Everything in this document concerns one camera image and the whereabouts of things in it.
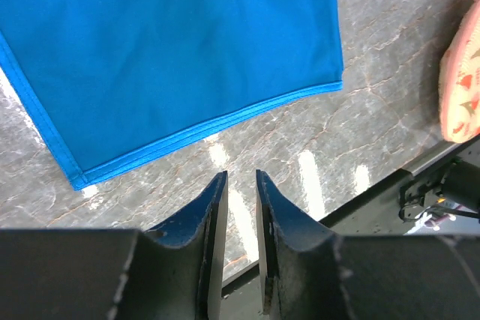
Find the blue cloth napkin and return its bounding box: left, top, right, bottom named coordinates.
left=1, top=0, right=344, bottom=190

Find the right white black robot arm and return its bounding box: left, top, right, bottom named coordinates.
left=441, top=163, right=480, bottom=212

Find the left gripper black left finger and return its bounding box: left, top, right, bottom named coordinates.
left=145, top=172, right=228, bottom=319

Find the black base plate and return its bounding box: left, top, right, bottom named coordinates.
left=220, top=140, right=479, bottom=319

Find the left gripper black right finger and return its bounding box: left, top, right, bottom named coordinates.
left=256, top=170, right=338, bottom=319

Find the floral round pot holder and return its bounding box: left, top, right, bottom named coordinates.
left=439, top=0, right=479, bottom=143

